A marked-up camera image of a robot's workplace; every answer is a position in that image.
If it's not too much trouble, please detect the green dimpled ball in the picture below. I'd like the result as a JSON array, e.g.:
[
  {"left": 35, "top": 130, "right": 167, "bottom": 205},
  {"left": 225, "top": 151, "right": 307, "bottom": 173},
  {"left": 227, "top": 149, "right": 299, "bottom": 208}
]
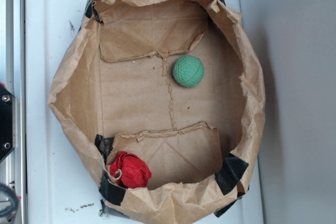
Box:
[{"left": 173, "top": 55, "right": 205, "bottom": 88}]

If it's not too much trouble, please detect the red crumpled paper ball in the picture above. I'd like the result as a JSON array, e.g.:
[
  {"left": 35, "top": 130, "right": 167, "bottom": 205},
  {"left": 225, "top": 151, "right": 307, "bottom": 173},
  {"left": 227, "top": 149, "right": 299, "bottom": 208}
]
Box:
[{"left": 109, "top": 151, "right": 152, "bottom": 188}]

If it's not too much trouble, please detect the brown paper bag tray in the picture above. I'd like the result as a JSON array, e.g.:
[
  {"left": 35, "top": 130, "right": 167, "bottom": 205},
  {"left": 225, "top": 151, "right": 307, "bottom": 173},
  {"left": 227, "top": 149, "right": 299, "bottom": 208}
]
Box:
[{"left": 48, "top": 0, "right": 266, "bottom": 223}]

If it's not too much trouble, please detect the white plastic base tray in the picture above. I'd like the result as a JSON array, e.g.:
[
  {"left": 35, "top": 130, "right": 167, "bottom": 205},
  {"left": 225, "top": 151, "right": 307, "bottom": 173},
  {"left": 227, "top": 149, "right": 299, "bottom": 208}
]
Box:
[{"left": 25, "top": 0, "right": 264, "bottom": 224}]

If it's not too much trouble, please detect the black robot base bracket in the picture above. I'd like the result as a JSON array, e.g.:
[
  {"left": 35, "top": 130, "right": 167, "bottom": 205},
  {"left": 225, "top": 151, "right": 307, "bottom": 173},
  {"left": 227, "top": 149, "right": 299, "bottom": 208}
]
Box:
[{"left": 0, "top": 82, "right": 16, "bottom": 163}]

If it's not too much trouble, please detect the aluminium frame rail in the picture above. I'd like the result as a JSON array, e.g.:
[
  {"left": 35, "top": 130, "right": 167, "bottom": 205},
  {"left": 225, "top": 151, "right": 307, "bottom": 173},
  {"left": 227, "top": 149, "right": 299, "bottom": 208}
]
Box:
[{"left": 1, "top": 0, "right": 28, "bottom": 223}]

